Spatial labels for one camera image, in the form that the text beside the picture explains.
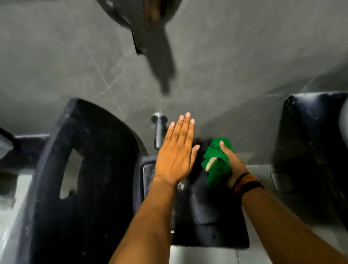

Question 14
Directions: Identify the person's right forearm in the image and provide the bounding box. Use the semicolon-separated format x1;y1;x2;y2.
239;179;348;264

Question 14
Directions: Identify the thin black wristband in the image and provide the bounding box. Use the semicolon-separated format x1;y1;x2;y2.
231;172;252;190

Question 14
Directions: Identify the green cleaning cloth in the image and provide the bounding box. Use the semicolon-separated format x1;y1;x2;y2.
199;136;239;191

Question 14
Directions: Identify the orange wristband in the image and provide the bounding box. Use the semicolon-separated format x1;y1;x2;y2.
233;174;258;194

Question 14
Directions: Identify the person's left hand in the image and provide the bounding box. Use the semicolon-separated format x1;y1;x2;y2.
148;111;204;188

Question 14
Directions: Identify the person's left forearm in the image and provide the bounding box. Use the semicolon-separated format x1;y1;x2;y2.
90;175;184;264

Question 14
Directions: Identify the thick black wristband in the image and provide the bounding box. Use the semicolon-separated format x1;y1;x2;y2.
235;180;266;201

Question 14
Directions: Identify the person's right hand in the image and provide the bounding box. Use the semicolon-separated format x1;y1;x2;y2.
219;139;252;191

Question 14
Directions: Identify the grey floor plate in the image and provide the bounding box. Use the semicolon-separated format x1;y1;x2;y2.
270;170;294;194

